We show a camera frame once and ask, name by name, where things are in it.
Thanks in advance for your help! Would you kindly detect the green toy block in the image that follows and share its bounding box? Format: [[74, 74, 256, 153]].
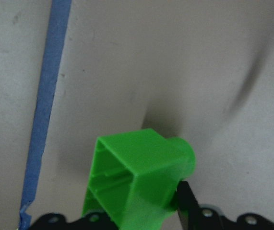
[[82, 129, 196, 230]]

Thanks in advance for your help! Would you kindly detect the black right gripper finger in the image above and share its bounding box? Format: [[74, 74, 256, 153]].
[[176, 181, 200, 230]]

